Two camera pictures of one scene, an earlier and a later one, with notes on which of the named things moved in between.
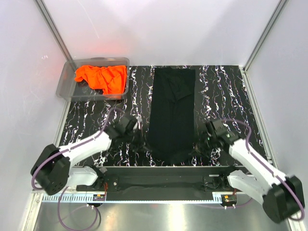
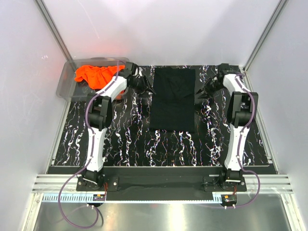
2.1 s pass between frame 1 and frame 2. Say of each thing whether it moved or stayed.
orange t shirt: stayed
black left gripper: moved
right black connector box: stayed
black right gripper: moved
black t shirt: moved
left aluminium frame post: stayed
